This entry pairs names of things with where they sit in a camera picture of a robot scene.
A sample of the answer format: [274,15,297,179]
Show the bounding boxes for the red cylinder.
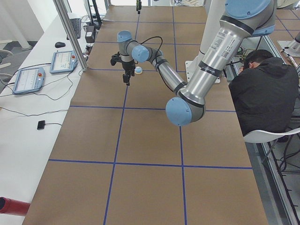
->
[0,197,30,216]

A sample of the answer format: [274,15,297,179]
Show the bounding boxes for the small black square puck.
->
[37,120,45,130]

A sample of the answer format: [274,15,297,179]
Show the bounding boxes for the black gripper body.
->
[136,0,142,11]
[122,61,135,76]

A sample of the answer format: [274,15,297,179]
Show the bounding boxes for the black computer mouse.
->
[54,42,66,48]

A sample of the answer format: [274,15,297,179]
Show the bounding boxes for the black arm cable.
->
[138,36,188,85]

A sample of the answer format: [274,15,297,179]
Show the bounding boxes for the near blue teach pendant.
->
[12,67,45,95]

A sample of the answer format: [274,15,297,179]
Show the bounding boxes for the white central pedestal column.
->
[185,0,225,82]

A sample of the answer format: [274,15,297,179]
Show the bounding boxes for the black power adapter box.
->
[85,26,96,43]

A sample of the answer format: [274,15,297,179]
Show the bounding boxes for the white chair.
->
[243,128,300,143]

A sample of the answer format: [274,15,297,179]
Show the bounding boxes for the far blue teach pendant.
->
[49,51,78,74]

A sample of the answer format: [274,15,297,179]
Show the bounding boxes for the aluminium frame post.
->
[53,0,87,72]

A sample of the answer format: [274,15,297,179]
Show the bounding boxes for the blue teach pendant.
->
[49,51,78,74]
[12,67,45,95]

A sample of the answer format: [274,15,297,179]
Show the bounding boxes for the black keyboard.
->
[69,18,81,39]

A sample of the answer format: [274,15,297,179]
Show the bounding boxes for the person in black jacket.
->
[229,49,299,135]

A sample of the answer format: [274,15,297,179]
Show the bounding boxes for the blue cream call bell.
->
[135,67,143,75]

